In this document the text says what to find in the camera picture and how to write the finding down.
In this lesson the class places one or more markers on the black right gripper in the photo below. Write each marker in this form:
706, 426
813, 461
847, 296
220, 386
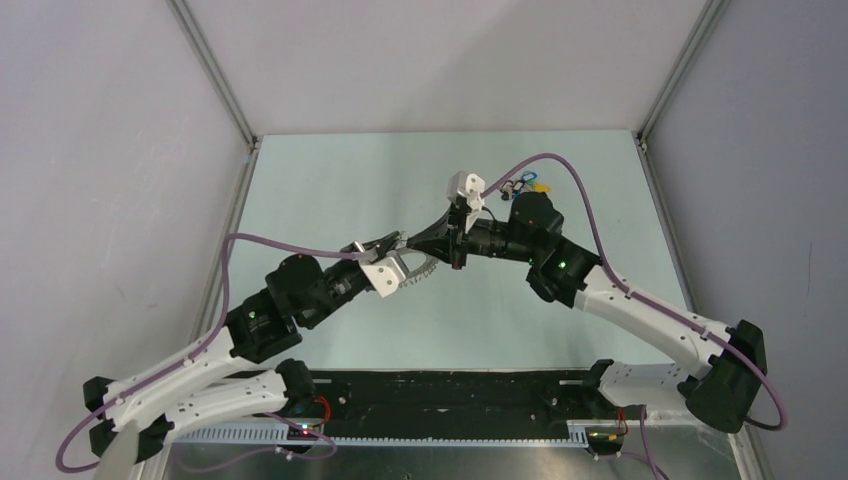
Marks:
447, 240

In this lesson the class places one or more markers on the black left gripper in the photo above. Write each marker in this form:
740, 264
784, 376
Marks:
384, 246

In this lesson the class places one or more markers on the large metal keyring disc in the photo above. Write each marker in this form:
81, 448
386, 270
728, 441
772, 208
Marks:
419, 265

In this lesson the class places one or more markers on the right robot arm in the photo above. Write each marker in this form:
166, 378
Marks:
723, 365

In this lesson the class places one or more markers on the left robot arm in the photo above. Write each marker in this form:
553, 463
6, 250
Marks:
221, 376

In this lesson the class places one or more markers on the bunch of coloured keys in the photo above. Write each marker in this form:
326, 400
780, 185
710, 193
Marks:
525, 183

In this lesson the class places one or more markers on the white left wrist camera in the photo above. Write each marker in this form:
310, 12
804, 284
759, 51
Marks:
385, 274

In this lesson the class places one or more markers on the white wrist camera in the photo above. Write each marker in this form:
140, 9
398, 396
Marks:
465, 191
385, 274

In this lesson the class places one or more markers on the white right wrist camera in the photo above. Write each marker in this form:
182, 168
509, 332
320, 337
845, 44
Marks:
465, 191

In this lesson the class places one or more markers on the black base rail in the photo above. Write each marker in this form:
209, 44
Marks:
455, 404

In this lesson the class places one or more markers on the white slotted cable duct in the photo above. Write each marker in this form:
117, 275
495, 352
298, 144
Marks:
278, 434

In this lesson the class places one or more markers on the left aluminium frame post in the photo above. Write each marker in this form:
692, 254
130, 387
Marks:
203, 51

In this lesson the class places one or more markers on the aluminium frame post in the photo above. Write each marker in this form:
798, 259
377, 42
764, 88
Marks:
697, 39
203, 51

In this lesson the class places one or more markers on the right aluminium frame post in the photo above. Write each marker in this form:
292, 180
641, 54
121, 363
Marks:
697, 39

